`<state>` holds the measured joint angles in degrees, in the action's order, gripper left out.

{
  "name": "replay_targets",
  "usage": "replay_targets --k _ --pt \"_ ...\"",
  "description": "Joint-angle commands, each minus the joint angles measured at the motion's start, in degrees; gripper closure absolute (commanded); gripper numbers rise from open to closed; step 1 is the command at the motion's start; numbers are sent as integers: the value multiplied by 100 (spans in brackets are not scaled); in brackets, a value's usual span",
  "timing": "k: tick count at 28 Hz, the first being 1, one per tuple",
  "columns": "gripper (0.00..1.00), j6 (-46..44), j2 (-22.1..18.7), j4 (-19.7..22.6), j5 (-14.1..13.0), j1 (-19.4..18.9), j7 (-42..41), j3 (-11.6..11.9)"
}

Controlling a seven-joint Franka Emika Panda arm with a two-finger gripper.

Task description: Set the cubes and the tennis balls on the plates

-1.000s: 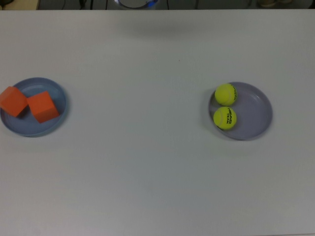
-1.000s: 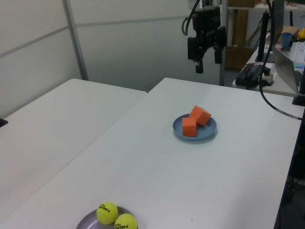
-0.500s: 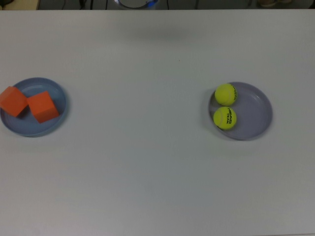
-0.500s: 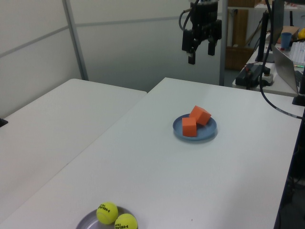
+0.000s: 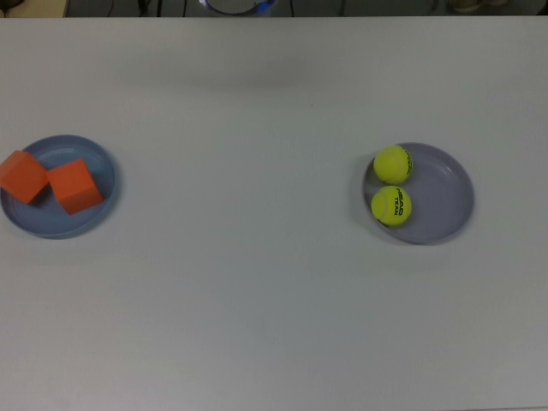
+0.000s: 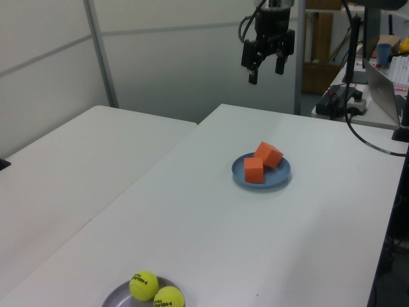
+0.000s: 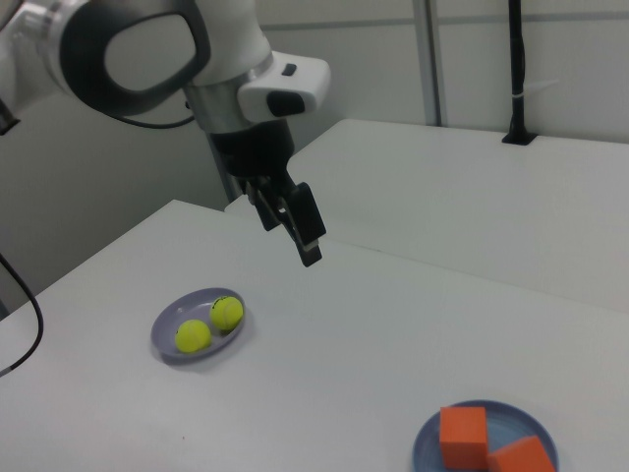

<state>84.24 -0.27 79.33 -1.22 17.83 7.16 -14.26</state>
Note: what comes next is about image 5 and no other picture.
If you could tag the yellow tennis ball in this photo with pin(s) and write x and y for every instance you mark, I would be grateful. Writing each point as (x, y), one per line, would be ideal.
(389, 206)
(391, 164)

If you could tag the orange foam cube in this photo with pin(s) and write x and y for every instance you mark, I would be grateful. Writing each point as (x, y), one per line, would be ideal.
(73, 186)
(23, 176)

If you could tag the purple plate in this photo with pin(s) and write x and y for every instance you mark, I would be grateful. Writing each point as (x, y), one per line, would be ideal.
(441, 201)

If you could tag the blue plate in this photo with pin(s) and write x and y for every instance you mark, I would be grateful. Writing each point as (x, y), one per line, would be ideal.
(64, 224)

